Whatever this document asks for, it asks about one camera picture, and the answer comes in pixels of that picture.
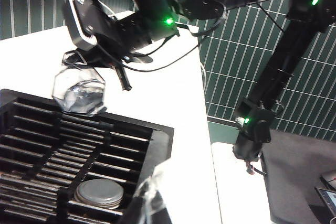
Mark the black slatted drain rack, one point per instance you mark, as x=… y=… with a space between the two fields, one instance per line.
x=78 y=140

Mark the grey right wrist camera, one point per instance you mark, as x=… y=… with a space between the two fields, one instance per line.
x=81 y=22

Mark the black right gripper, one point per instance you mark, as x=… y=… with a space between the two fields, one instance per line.
x=126 y=32

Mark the black kitchen sink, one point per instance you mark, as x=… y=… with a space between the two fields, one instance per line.
x=157 y=150

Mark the clear glass mug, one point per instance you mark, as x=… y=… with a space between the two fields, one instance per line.
x=78 y=95

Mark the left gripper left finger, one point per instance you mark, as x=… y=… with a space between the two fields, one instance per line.
x=147 y=195

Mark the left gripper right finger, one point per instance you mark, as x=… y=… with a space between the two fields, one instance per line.
x=160 y=190

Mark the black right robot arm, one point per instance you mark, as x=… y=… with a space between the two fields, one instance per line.
x=288 y=51

